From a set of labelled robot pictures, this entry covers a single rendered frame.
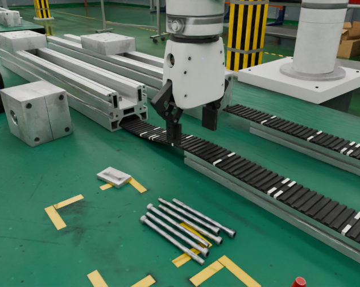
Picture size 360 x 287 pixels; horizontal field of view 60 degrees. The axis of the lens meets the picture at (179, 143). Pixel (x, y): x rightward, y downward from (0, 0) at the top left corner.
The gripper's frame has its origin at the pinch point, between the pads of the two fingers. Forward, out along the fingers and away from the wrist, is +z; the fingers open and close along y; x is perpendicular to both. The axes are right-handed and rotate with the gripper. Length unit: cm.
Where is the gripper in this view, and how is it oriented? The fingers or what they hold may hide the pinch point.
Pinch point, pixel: (192, 128)
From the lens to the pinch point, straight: 54.3
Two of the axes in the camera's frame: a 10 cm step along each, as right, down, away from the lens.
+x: -6.7, -3.4, 6.6
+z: 0.0, 8.9, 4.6
